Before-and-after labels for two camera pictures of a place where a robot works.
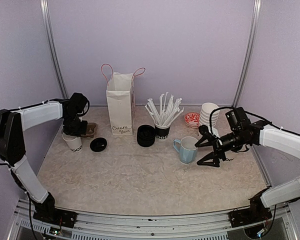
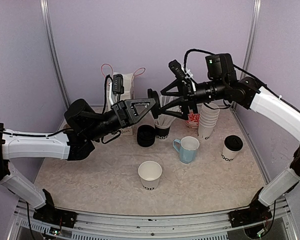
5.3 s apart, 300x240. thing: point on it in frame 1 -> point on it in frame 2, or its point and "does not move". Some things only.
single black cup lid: [98, 144] -> [156, 108]
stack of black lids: [146, 135] does not move
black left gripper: [83, 130] -> [121, 108]
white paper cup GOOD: [230, 155] does not move
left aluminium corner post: [51, 38] does not move
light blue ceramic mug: [188, 151] does not move
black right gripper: [217, 150] -> [188, 97]
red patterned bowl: [192, 119] does not move
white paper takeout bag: [120, 91] does not move
